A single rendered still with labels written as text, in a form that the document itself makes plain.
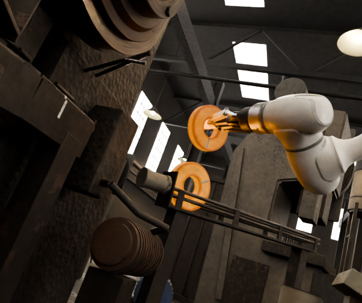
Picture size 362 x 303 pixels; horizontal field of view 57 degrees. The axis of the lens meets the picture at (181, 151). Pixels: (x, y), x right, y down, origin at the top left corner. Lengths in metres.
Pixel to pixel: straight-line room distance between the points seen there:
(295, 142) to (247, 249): 2.41
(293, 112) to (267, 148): 2.65
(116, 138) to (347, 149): 0.59
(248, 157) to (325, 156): 2.63
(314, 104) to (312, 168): 0.17
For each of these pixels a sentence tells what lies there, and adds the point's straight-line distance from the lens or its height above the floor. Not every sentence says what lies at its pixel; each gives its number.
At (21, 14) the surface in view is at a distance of 0.32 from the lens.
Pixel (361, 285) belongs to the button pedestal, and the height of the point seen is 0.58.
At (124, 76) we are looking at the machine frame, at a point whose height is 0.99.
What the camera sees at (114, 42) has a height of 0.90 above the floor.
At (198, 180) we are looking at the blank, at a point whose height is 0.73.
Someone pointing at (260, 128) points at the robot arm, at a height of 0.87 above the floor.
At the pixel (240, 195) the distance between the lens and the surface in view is 3.37.
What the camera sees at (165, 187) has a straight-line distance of 0.97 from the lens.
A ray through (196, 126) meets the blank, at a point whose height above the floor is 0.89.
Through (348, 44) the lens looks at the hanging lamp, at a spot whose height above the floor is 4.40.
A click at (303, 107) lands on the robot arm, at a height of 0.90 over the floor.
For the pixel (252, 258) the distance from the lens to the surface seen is 3.19.
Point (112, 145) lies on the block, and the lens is 0.87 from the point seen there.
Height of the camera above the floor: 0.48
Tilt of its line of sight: 17 degrees up
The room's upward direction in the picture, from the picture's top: 20 degrees clockwise
